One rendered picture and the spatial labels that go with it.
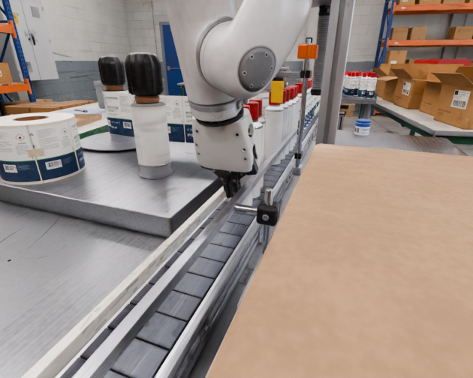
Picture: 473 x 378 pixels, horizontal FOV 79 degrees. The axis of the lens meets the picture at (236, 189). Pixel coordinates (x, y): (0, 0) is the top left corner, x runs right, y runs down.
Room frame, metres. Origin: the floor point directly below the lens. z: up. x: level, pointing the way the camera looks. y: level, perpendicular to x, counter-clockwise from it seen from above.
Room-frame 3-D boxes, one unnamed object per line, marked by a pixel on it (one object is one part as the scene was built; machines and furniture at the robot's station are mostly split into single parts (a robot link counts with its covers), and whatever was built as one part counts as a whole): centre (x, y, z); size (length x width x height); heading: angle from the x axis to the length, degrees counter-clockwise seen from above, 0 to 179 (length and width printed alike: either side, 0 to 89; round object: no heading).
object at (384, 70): (3.64, -1.85, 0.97); 0.45 x 0.40 x 0.37; 82
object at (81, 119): (1.87, 1.07, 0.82); 0.34 x 0.24 x 0.03; 176
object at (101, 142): (1.08, 0.43, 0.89); 0.31 x 0.31 x 0.01
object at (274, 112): (0.82, -0.11, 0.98); 0.05 x 0.05 x 0.20
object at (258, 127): (0.59, -0.03, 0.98); 0.05 x 0.05 x 0.20
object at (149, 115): (0.74, 0.22, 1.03); 0.09 x 0.09 x 0.30
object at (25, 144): (0.76, 0.53, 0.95); 0.20 x 0.20 x 0.14
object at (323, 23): (0.83, -0.22, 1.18); 0.04 x 0.04 x 0.21
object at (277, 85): (0.75, -0.10, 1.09); 0.03 x 0.01 x 0.06; 70
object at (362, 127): (1.43, -0.63, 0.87); 0.07 x 0.07 x 0.07
